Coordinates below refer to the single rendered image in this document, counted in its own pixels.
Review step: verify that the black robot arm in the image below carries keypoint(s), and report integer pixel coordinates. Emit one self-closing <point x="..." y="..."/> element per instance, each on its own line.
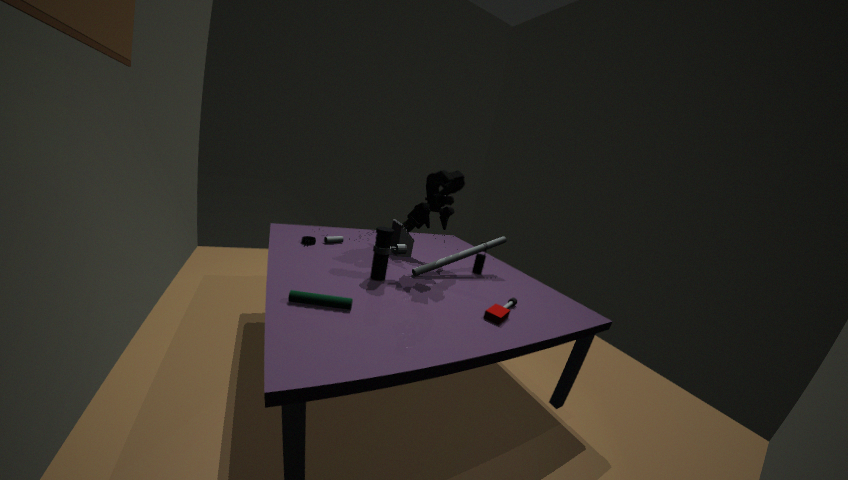
<point x="451" y="183"/>

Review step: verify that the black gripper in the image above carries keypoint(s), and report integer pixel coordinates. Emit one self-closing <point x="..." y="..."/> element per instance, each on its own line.
<point x="423" y="210"/>

